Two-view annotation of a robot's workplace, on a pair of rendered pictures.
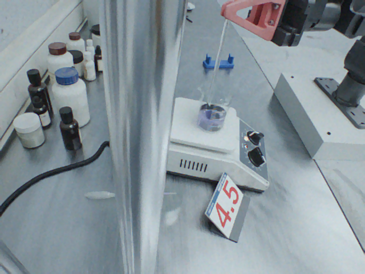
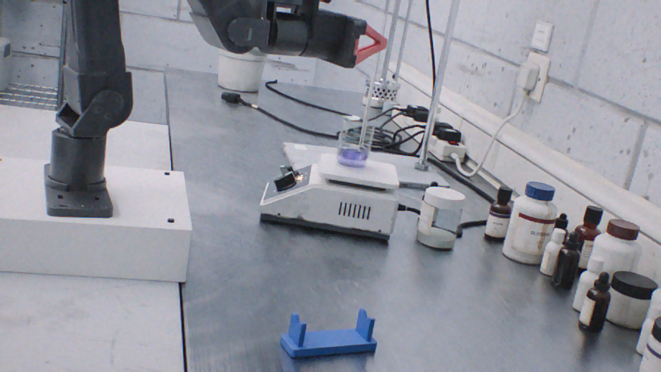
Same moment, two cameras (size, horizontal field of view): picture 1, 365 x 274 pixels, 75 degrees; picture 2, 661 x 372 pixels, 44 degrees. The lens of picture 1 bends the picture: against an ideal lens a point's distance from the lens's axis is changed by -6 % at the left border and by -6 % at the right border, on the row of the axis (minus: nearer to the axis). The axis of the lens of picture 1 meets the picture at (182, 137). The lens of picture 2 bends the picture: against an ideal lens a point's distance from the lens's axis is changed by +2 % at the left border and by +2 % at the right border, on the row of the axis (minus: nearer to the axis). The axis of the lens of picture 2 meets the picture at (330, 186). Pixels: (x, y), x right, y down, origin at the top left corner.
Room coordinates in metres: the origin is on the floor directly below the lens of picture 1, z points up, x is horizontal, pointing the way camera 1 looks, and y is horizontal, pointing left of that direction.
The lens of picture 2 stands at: (1.54, -0.17, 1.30)
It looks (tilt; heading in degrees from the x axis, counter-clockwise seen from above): 16 degrees down; 175
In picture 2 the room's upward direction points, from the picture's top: 10 degrees clockwise
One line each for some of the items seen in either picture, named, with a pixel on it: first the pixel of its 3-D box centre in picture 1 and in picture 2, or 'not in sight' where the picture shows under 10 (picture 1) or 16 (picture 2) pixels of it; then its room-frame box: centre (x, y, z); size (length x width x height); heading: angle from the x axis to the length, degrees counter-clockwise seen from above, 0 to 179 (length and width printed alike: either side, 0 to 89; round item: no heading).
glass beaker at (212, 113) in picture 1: (212, 107); (356, 142); (0.35, -0.04, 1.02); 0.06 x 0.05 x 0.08; 100
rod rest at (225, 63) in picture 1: (219, 60); (331, 331); (0.77, -0.08, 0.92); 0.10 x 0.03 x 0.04; 114
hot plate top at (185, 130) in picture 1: (202, 122); (358, 170); (0.35, -0.03, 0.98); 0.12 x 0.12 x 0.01; 87
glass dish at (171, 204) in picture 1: (164, 200); not in sight; (0.23, 0.01, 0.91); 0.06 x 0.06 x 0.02
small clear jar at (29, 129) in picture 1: (29, 131); not in sight; (0.32, 0.29, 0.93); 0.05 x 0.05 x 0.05
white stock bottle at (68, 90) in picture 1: (71, 97); (532, 221); (0.40, 0.23, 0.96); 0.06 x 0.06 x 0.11
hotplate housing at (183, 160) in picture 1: (211, 142); (336, 195); (0.35, -0.06, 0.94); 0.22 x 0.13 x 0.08; 87
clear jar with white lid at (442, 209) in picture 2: not in sight; (440, 218); (0.39, 0.10, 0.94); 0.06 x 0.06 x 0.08
